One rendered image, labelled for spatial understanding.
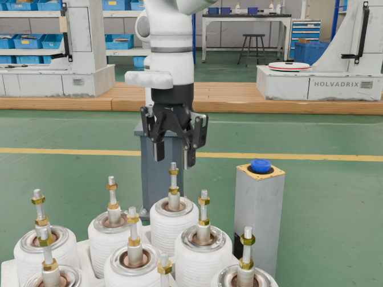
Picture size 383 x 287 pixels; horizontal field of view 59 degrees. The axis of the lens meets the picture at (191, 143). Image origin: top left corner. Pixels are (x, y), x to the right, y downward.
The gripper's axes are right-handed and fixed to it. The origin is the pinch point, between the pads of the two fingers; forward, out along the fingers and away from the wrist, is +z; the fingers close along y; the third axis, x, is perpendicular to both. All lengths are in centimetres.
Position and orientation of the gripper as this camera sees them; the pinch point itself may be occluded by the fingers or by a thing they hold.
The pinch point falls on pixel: (173, 158)
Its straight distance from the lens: 63.5
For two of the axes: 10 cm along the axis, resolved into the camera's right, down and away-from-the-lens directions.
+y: -8.1, -1.9, 5.5
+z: 0.0, 9.4, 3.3
